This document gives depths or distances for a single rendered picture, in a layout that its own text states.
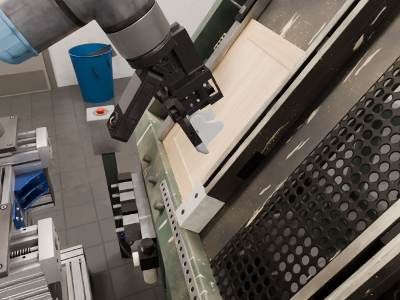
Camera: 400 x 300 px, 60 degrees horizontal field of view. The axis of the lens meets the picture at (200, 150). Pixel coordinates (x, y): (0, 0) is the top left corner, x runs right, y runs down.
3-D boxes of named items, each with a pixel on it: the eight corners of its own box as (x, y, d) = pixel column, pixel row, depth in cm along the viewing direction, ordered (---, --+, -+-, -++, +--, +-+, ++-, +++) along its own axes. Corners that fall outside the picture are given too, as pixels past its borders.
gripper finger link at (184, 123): (206, 146, 52) (179, 105, 47) (197, 152, 52) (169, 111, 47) (195, 131, 56) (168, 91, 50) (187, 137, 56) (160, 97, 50)
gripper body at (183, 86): (227, 101, 50) (189, 30, 42) (177, 134, 50) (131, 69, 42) (206, 81, 56) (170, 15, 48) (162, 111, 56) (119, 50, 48)
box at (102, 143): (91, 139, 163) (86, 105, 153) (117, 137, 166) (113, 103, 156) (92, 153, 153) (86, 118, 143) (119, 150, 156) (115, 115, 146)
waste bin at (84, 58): (118, 84, 401) (112, 36, 369) (127, 100, 367) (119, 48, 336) (75, 91, 386) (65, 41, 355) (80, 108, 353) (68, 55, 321)
